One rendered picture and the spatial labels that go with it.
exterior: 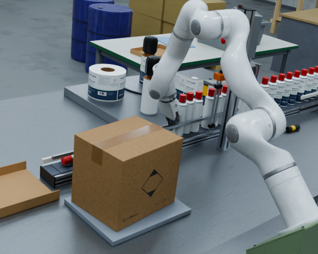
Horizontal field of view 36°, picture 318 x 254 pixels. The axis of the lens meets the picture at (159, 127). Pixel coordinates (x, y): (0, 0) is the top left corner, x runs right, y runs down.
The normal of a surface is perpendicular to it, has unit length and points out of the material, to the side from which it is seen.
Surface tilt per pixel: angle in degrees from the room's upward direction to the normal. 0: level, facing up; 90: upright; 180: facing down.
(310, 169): 0
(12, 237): 0
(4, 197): 0
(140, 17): 90
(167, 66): 63
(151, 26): 90
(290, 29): 90
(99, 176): 90
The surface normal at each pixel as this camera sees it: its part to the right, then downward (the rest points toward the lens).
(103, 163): -0.66, 0.23
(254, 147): -0.26, 0.60
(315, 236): 0.61, 0.38
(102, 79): -0.14, 0.39
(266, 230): 0.11, -0.91
